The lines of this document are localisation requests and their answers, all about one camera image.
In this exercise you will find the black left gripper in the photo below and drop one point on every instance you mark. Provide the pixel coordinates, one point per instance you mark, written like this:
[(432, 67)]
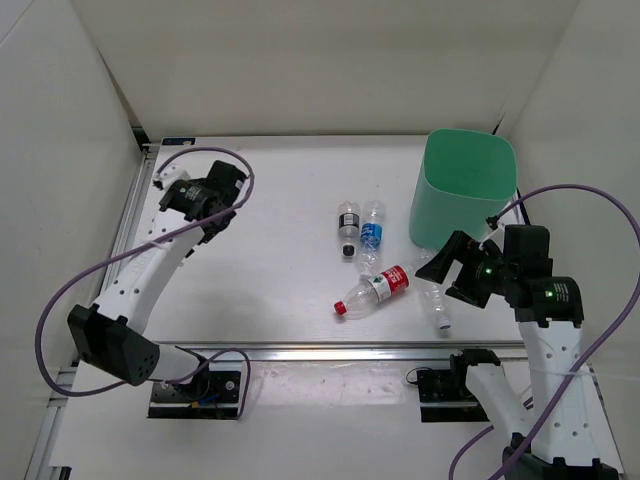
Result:
[(206, 237)]

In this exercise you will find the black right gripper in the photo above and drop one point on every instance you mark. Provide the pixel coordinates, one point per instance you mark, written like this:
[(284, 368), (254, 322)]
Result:
[(458, 246)]

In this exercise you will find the clear unlabelled plastic bottle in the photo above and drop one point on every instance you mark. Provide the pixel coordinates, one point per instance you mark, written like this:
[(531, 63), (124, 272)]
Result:
[(434, 305)]

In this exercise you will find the blue label plastic bottle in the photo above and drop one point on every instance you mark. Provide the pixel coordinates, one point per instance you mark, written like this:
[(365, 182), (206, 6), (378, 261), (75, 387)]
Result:
[(371, 230)]

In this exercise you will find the black label plastic bottle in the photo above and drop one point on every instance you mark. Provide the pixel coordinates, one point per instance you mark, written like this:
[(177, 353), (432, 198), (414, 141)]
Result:
[(348, 217)]

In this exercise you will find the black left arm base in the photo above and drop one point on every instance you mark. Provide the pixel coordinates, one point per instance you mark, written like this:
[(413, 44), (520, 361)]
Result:
[(215, 394)]

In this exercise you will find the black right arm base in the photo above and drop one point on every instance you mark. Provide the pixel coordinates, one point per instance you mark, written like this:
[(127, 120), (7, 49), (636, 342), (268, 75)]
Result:
[(443, 395)]

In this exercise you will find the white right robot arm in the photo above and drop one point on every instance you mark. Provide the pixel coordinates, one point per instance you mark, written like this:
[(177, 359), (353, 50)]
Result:
[(553, 439)]

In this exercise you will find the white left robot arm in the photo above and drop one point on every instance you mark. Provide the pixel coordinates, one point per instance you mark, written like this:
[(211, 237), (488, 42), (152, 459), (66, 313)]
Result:
[(109, 334)]

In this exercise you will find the green plastic bin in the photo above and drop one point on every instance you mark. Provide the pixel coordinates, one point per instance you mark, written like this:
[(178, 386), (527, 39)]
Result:
[(465, 177)]

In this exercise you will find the red label plastic bottle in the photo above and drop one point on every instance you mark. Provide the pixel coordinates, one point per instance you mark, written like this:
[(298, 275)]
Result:
[(370, 293)]

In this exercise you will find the aluminium table frame rail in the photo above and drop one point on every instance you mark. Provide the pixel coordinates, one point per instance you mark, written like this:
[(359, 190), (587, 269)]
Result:
[(327, 398)]

